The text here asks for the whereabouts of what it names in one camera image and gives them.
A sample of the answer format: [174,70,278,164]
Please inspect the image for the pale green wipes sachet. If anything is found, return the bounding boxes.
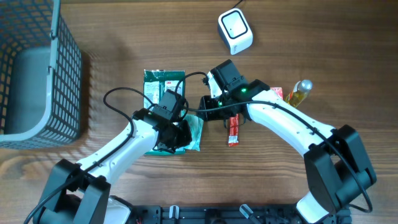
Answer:
[184,114,204,151]

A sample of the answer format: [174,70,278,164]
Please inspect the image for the red coffee stick sachet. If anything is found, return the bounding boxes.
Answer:
[228,114,239,147]

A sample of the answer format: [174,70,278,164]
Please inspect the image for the green 3M sponge packet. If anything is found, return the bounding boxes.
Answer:
[143,70,185,156]

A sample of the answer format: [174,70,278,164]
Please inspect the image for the pink Kleenex tissue pack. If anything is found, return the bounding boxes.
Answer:
[271,87,284,99]

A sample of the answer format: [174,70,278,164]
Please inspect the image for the yellow oil bottle silver cap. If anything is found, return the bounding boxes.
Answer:
[285,80,313,108]

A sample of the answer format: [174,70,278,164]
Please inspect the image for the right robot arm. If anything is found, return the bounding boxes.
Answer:
[197,60,377,223]

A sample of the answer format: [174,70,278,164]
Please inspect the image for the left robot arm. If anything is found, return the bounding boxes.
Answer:
[25,90,192,223]

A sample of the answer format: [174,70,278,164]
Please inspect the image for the white barcode scanner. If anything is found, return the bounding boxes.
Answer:
[218,8,254,55]

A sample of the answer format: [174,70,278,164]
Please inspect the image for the dark grey mesh basket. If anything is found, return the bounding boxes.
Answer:
[1,1,83,150]

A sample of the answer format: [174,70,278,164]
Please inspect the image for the black left camera cable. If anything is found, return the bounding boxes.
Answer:
[23,86,156,224]

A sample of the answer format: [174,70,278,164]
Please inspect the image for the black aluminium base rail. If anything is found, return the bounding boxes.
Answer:
[127,204,307,224]

